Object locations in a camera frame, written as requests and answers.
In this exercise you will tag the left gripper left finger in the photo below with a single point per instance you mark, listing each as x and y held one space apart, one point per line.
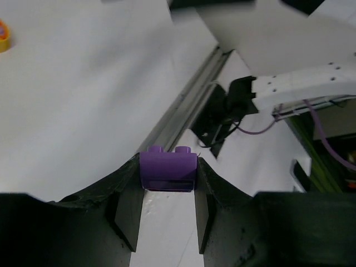
96 226

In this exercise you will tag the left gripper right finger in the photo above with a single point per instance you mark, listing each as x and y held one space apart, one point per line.
271 228

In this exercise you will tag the purple brown half-round lego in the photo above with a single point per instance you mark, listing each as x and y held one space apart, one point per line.
168 171

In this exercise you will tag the yellow butterfly lego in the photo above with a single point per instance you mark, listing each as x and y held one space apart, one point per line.
5 37

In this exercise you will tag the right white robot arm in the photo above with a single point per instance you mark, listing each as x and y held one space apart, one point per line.
284 94

